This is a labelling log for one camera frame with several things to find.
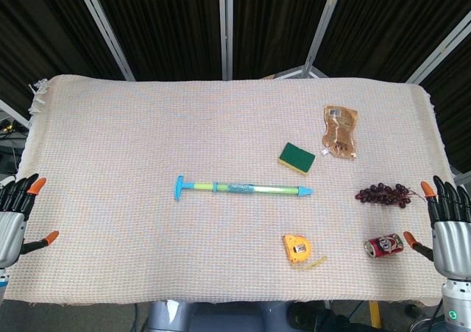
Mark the green and blue stick handle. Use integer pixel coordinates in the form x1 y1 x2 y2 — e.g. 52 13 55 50
172 175 215 202

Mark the purple grape bunch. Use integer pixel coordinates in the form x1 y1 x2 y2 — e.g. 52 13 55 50
355 183 427 210

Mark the yellow tape measure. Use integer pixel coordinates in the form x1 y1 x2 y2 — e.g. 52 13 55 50
282 234 328 272

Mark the brown snack pouch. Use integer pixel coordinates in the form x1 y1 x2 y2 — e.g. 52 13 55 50
319 105 360 160

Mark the dark folding screen panel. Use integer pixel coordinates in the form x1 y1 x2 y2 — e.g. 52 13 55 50
0 0 135 121
415 26 471 174
312 0 471 83
82 0 229 82
224 0 345 81

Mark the beige woven tablecloth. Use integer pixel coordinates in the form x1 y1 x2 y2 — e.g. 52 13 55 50
2 74 461 308

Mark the red drink can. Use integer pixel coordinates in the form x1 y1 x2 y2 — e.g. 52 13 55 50
364 232 405 259

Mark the grey robot torso base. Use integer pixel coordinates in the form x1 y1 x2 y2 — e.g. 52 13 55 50
146 299 295 332

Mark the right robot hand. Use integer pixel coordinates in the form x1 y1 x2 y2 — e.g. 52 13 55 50
403 175 471 281

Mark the green yellow sponge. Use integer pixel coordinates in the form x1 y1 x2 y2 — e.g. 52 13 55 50
277 142 316 175

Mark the green blue toy pump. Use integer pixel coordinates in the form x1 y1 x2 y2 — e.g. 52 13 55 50
212 180 316 199

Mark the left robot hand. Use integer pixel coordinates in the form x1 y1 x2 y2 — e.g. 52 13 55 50
0 173 60 270

